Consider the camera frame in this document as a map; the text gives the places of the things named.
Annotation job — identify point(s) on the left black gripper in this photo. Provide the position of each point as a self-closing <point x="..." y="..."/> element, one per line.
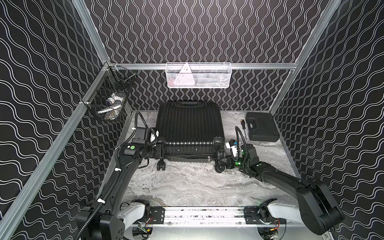
<point x="160" y="147"/>

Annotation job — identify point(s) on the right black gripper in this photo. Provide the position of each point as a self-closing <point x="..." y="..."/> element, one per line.
<point x="228" y="161"/>

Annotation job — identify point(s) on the black ribbed hard-shell suitcase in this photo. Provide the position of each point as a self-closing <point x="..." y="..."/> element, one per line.
<point x="192" y="132"/>

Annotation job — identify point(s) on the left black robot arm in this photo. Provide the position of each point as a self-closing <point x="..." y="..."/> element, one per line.
<point x="104" y="221"/>

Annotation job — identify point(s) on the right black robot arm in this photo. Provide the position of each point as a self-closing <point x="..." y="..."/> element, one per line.
<point x="318" y="209"/>

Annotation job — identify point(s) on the black plastic tool case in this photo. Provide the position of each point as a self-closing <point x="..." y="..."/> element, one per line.
<point x="262" y="127"/>

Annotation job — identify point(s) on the silver items in basket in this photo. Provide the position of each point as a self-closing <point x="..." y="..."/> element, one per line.
<point x="114" y="105"/>

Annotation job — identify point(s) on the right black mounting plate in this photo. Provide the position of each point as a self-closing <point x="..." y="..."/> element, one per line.
<point x="260" y="215"/>

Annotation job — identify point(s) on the black mounting plate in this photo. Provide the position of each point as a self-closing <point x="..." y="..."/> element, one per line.
<point x="154" y="216"/>
<point x="260" y="215"/>

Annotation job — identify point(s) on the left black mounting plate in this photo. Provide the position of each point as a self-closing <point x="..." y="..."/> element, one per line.
<point x="154" y="216"/>

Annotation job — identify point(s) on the white triangle label card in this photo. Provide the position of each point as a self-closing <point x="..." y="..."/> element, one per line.
<point x="185" y="77"/>

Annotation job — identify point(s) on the black-handled screwdriver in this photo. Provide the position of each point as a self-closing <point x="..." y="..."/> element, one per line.
<point x="243" y="123"/>

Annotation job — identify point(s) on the black wire mesh basket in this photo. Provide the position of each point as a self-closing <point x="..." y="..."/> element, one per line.
<point x="116" y="80"/>

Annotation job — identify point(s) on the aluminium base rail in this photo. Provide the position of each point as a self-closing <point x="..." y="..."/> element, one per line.
<point x="224" y="216"/>

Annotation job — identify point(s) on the clear plastic wall bin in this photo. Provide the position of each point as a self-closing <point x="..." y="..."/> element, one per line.
<point x="209" y="75"/>

